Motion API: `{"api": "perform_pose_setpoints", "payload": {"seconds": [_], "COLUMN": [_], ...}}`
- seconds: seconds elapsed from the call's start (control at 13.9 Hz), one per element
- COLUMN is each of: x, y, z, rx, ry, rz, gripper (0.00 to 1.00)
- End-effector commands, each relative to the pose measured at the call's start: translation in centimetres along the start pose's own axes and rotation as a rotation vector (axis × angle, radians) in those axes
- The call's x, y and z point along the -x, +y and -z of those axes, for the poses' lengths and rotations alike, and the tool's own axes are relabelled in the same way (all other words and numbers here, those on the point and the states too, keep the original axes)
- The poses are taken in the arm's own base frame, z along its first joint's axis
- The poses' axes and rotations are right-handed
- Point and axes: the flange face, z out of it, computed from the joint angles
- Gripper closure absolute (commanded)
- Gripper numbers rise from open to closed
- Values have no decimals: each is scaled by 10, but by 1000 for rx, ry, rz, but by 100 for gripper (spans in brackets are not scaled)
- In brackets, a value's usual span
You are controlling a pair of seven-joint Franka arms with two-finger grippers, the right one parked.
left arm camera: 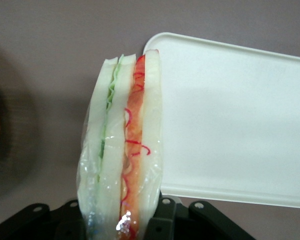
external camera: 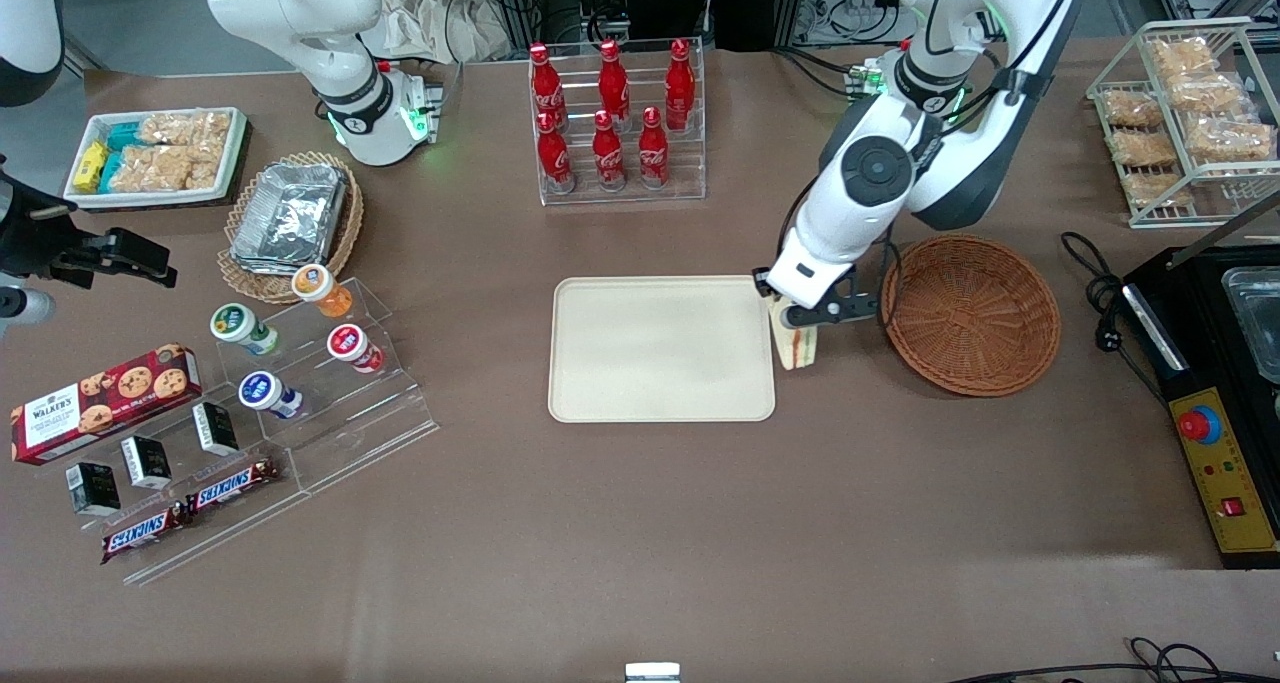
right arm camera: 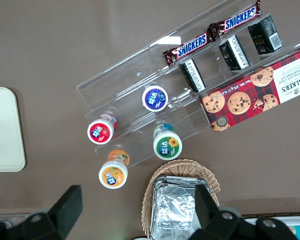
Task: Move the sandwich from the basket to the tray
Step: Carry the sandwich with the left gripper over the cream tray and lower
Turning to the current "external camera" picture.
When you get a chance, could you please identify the red emergency stop button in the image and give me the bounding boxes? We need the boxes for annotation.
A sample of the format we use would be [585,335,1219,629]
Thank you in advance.
[1177,404,1223,446]

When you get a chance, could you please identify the green lid yogurt cup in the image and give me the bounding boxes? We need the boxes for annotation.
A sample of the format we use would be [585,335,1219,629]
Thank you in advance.
[209,303,282,357]

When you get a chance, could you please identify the black power cable with plug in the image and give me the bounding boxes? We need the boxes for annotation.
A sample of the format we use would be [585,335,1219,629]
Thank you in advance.
[1061,231,1169,406]

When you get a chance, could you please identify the stacked aluminium foil containers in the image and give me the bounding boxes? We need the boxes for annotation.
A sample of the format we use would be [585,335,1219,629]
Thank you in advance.
[229,162,349,275]

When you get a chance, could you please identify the steel pan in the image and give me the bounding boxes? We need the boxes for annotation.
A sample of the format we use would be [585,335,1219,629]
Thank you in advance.
[1222,267,1280,386]

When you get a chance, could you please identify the clear acrylic stepped stand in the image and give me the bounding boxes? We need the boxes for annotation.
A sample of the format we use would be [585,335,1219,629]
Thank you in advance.
[28,403,313,587]
[213,277,441,496]

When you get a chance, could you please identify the clear acrylic bottle rack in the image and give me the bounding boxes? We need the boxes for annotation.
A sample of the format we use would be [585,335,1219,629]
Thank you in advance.
[528,36,707,207]

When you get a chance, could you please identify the small black box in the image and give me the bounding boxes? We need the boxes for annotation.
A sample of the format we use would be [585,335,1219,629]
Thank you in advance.
[65,461,123,517]
[120,435,173,491]
[192,401,241,457]

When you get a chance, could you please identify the brown round wicker basket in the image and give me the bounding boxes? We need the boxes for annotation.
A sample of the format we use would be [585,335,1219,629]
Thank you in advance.
[880,234,1062,398]

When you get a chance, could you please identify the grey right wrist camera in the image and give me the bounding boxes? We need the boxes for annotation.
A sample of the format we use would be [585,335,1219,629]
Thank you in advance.
[0,287,57,330]

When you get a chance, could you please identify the red lid yogurt cup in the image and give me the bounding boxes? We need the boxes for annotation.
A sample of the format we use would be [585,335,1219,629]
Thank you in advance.
[327,324,387,375]

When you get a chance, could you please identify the beige rectangular plastic tray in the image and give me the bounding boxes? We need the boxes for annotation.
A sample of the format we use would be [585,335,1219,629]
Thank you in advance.
[547,275,777,424]

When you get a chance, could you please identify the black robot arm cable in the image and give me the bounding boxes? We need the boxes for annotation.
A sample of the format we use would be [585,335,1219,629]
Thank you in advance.
[922,0,1085,169]

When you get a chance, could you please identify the clear bag of fried snacks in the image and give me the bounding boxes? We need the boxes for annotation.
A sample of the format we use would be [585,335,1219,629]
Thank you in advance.
[1100,88,1161,129]
[1170,73,1256,116]
[1110,128,1179,169]
[1185,118,1276,164]
[1125,171,1196,212]
[1150,38,1221,79]

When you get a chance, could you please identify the red cola bottle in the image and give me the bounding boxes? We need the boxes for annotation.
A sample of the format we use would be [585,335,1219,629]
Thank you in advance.
[638,107,670,190]
[529,43,567,130]
[665,38,697,132]
[537,111,577,195]
[592,110,627,193]
[598,40,632,126]

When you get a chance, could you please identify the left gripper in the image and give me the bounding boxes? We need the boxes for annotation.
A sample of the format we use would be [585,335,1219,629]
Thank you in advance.
[752,247,861,331]

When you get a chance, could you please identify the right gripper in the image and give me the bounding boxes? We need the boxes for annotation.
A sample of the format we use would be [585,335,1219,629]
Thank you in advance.
[0,166,180,290]

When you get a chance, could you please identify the white rectangular snack tray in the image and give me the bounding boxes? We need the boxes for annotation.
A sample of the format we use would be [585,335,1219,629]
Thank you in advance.
[63,107,249,210]

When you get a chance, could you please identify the orange lid yogurt cup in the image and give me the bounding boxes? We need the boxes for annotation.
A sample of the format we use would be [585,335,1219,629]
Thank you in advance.
[291,263,355,320]

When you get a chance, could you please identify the red Walkers cookie box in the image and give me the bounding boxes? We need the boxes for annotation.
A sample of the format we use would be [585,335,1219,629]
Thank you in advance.
[10,343,203,466]

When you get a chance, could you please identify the white wire rack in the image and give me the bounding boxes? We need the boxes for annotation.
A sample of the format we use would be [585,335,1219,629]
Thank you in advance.
[1086,17,1280,229]

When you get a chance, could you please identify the grey metal lid bar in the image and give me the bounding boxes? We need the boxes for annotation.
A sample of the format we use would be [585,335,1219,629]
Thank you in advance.
[1168,195,1280,270]

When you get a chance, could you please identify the black appliance with yellow panel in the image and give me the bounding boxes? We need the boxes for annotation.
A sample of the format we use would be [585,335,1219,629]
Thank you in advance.
[1122,247,1280,570]

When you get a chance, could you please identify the yellow snack pack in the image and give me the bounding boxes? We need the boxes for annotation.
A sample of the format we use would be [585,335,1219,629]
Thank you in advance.
[74,141,109,194]

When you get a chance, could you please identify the light oval wicker basket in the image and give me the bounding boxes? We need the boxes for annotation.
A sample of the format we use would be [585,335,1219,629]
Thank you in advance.
[217,151,365,306]

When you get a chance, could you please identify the crumpled beige paper bag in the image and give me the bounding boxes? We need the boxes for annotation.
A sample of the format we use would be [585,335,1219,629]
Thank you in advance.
[360,0,513,64]

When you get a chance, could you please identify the triangular white bread sandwich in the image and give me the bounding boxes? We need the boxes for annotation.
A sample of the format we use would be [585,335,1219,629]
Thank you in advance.
[768,296,820,373]

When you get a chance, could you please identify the clear pack of rice crackers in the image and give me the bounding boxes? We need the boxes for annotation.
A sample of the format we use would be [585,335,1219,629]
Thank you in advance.
[138,111,233,149]
[108,143,223,194]

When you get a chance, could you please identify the Snickers chocolate bar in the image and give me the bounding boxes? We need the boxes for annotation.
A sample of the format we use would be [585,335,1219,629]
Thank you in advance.
[185,457,284,516]
[100,503,193,565]

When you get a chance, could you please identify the blue lid yogurt cup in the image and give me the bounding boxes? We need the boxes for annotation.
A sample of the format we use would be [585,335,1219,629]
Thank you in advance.
[237,371,305,421]

